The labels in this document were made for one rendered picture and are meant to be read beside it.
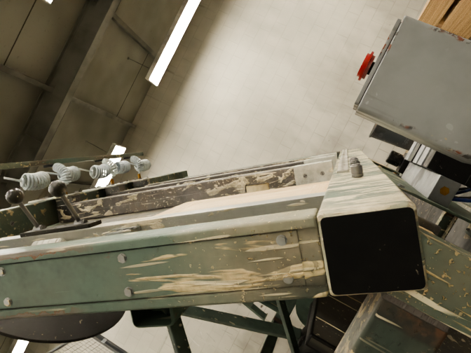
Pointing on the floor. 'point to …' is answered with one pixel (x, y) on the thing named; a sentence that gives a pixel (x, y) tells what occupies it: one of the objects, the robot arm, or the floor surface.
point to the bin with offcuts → (390, 137)
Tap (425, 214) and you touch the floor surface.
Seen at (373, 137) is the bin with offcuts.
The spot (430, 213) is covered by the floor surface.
